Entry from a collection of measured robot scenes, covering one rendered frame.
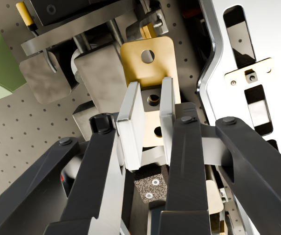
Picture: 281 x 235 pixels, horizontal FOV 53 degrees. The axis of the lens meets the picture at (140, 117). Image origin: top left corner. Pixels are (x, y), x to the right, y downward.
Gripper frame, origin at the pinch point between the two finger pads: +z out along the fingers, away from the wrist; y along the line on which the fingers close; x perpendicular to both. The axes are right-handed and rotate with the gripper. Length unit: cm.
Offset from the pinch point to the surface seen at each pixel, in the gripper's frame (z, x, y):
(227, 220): 32, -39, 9
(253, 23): 32.8, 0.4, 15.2
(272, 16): 32.8, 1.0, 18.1
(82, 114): 16.6, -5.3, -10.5
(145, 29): 23.4, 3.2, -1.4
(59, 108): 62, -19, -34
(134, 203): 33.4, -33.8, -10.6
